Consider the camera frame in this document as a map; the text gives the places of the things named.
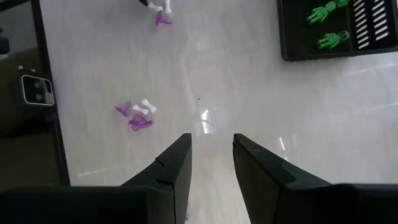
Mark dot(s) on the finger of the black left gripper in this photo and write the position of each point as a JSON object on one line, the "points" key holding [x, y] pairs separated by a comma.
{"points": [[143, 2]]}

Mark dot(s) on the green plastic Halloween toy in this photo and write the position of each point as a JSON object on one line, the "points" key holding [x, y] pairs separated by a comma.
{"points": [[331, 40], [342, 3], [317, 15]]}

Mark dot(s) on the black plastic basket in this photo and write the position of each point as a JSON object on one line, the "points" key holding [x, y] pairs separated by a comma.
{"points": [[295, 46]]}

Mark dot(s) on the purple and white toy pieces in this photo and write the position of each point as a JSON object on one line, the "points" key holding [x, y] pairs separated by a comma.
{"points": [[139, 122]]}

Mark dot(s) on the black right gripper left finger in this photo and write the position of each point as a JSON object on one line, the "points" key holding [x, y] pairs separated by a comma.
{"points": [[168, 186]]}

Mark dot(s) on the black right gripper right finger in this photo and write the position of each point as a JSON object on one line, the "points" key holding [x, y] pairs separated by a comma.
{"points": [[267, 186]]}

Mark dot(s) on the purple translucent witch hat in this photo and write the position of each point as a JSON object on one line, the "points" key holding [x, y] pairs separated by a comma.
{"points": [[123, 109], [161, 20]]}

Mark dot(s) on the white plastic bone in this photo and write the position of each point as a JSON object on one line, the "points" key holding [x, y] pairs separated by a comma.
{"points": [[168, 6], [140, 109], [149, 105], [155, 7]]}

